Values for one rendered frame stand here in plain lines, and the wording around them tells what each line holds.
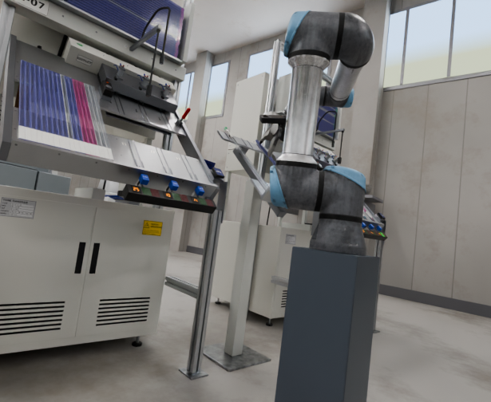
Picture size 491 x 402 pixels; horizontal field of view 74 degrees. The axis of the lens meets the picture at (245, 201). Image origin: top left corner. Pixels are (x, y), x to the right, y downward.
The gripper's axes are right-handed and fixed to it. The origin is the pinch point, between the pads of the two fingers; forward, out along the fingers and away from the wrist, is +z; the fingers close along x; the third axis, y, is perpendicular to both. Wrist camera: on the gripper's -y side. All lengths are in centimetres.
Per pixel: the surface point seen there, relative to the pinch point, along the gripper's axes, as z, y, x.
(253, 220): 28.3, 9.7, -13.4
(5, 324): 82, -67, -47
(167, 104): 8.0, -42.1, 25.7
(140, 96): 10, -54, 22
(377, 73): -94, 206, 264
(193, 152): 15.8, -26.5, 1.8
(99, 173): 22, -59, -35
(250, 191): 18.8, 4.1, -4.9
